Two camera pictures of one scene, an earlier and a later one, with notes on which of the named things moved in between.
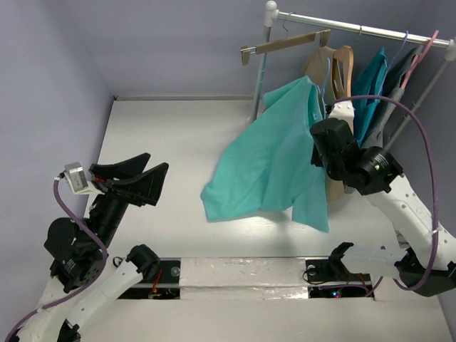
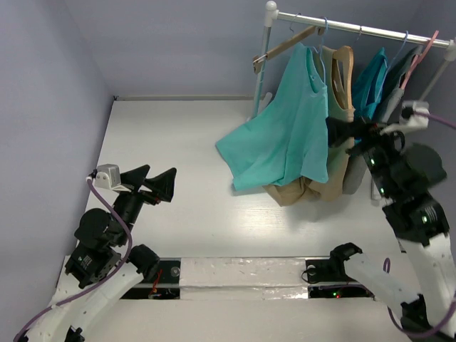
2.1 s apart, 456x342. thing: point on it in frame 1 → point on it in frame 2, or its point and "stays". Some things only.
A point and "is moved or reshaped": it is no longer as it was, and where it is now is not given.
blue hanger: [407, 35] stays
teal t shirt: [269, 167] is moved or reshaped
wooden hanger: [342, 70] stays
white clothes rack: [271, 16] stays
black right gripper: [321, 139] → [361, 137]
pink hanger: [417, 59] stays
